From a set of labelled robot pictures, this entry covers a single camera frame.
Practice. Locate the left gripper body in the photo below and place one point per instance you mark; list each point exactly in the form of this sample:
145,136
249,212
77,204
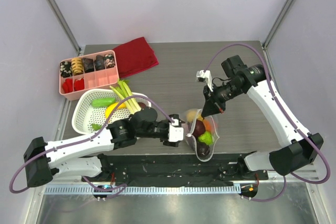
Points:
170,118

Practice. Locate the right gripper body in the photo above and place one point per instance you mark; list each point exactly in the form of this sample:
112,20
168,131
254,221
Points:
214,99

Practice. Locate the peach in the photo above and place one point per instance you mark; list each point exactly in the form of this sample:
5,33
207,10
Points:
208,125

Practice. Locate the dark purple mangosteen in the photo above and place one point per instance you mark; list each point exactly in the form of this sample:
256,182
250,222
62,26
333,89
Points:
199,128

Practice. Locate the purple eggplant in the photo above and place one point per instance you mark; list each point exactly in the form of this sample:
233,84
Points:
191,141

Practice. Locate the clear zip top bag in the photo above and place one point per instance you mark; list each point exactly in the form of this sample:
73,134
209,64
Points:
189,128

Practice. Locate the green round fruit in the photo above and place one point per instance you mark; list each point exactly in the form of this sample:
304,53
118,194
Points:
206,138

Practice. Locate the dark purple fig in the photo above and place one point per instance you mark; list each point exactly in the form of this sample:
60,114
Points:
202,149

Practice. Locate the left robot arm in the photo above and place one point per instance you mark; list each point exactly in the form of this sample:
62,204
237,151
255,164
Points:
47,160

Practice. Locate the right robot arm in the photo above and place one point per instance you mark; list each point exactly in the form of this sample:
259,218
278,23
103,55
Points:
298,145

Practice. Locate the dark red plum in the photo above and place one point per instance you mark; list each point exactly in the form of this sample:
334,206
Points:
142,105

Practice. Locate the yellow banana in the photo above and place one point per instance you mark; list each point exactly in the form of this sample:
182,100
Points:
114,106

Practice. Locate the green leek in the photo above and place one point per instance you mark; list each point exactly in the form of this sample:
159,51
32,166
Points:
122,90

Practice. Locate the orange carrot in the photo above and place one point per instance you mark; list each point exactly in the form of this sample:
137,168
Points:
96,127

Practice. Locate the light green cucumber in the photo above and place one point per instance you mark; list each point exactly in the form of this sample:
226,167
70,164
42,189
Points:
103,102

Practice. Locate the white plastic basket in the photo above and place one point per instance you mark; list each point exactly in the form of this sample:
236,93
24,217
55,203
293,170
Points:
85,114

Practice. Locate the red folded cloth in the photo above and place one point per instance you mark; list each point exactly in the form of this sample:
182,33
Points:
134,57

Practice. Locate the pink flower sushi roll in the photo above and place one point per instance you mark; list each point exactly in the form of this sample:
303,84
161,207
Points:
109,61

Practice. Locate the dark blue sushi roll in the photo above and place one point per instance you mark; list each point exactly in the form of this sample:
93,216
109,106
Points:
99,63

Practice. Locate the red sushi piece right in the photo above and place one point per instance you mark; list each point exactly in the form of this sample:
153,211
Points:
79,84

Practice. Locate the red sushi piece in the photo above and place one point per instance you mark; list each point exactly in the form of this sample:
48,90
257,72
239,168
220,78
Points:
67,86
79,84

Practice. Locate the dark brown sushi roll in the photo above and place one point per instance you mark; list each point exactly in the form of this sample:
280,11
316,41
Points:
88,65

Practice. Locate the pink divided tray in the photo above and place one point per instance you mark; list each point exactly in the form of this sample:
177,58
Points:
97,79

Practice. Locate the red sushi piece left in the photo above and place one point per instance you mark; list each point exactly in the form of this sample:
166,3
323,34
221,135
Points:
67,86

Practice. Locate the yellow striped sushi roll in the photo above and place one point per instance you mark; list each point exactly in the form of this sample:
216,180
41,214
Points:
77,66

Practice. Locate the black dotted sushi roll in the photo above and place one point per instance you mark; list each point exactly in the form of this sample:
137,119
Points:
65,69

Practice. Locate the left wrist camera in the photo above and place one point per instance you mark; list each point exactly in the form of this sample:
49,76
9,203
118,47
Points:
176,131

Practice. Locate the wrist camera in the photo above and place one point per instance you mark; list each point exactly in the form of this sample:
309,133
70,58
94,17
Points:
205,77
176,131

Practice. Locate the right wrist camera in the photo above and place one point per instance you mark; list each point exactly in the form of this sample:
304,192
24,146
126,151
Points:
205,77

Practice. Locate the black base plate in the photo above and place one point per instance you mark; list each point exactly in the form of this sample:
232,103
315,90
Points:
173,170

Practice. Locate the white slotted cable duct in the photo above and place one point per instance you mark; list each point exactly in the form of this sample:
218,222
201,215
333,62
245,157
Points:
88,190

